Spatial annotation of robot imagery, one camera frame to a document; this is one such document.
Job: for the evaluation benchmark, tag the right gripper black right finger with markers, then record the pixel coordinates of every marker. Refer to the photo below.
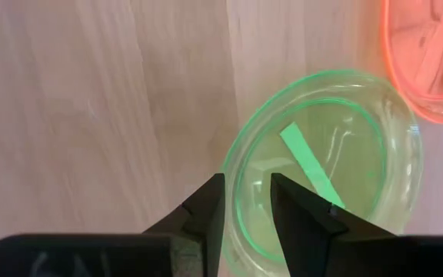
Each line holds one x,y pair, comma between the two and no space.
302,231

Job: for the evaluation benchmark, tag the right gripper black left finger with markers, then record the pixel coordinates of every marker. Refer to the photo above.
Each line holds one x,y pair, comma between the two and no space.
202,231

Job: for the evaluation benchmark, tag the small transparent green plate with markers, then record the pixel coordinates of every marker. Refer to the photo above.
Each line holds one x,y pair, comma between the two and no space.
360,154

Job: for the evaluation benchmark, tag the small transparent orange plate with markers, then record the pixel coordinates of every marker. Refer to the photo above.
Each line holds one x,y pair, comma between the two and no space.
437,57

